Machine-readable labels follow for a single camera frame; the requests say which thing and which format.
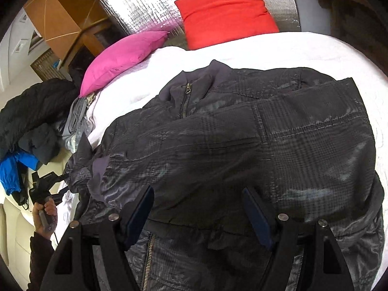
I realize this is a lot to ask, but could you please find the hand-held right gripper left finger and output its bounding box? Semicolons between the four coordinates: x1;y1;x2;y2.
39;185;155;291

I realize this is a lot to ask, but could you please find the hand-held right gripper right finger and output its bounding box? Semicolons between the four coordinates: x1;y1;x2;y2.
242;187;355;291

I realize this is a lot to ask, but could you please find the dark plaid jacket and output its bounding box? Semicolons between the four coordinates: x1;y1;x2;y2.
65;61;386;291

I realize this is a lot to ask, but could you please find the pile of dark clothes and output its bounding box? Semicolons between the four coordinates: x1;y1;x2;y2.
0;77;80;158

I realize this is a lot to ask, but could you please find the person's left hand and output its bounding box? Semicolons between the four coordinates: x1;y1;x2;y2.
32;196;59;241

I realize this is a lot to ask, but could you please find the blue garment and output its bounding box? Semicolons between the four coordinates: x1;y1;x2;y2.
0;152;43;196

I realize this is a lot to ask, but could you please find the dark grey garment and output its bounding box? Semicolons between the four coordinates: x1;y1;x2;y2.
18;124;63;165

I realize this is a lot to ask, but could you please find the light grey garment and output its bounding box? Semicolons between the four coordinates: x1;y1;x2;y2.
61;95;98;153

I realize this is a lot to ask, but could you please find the wicker basket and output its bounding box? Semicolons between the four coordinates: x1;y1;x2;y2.
30;50;72;81

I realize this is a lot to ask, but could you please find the pink pillow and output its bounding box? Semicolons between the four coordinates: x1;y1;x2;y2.
79;31;170;98

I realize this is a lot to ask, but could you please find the white quilted bedspread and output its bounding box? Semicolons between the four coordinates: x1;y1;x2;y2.
56;32;388;249

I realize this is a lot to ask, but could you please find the wooden cabinet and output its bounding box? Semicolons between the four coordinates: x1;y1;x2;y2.
23;0;105;62

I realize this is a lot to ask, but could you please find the silver foil sheet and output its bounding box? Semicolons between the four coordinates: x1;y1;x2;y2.
101;0;301;37

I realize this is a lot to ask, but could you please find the red pillow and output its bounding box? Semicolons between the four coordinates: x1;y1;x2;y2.
174;0;280;50

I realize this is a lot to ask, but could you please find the wooden bed frame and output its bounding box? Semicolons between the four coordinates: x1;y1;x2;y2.
68;0;122;67

